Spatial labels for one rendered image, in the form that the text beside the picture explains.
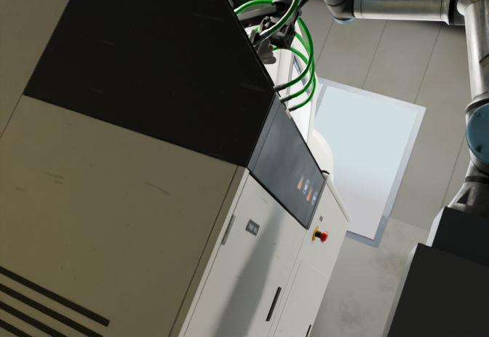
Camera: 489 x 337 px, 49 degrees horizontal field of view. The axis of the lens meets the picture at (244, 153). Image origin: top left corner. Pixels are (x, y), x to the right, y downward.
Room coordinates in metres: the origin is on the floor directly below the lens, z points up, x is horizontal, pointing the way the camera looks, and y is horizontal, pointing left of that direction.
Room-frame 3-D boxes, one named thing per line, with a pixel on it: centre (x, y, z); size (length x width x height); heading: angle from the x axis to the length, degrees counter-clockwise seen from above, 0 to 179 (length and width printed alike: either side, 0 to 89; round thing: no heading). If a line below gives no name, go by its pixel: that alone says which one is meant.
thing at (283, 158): (1.35, -0.12, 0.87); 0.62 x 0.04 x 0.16; 158
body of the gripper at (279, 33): (1.42, 0.04, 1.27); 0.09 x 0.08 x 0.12; 68
